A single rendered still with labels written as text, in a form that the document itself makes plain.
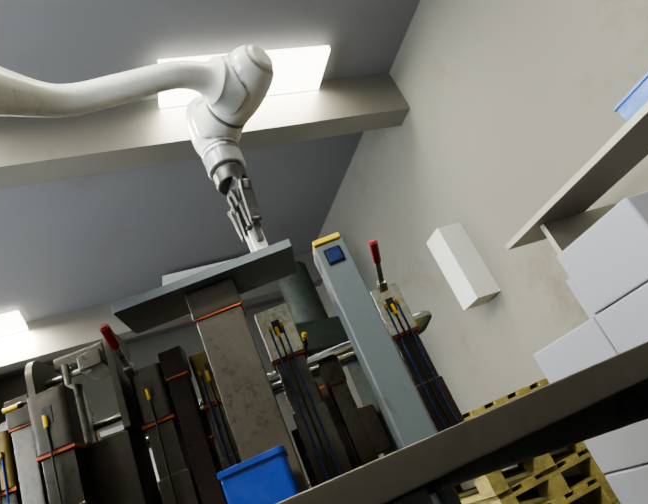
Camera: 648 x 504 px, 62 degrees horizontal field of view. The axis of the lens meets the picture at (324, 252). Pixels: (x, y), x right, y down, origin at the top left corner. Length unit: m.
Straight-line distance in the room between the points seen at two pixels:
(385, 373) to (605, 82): 2.45
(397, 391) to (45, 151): 3.07
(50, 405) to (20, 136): 2.82
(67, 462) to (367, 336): 0.60
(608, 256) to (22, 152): 3.18
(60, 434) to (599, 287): 1.70
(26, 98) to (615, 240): 1.71
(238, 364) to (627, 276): 1.37
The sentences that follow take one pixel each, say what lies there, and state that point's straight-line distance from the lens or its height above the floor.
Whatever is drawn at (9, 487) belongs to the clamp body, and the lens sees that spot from 1.32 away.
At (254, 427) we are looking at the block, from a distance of 1.03.
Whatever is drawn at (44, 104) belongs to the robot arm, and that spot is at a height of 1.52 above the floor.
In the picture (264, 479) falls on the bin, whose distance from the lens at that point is 0.91.
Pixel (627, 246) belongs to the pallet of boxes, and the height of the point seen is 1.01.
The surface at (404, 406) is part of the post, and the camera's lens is 1.04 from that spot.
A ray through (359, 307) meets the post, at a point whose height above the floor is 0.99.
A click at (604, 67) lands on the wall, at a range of 3.24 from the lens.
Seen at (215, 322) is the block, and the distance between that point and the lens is 1.09.
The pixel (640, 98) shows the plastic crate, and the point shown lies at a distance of 2.50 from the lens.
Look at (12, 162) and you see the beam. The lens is 3.74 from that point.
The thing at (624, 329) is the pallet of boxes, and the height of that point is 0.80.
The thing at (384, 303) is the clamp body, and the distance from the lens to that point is 1.26.
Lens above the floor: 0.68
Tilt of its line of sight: 24 degrees up
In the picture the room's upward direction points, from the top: 25 degrees counter-clockwise
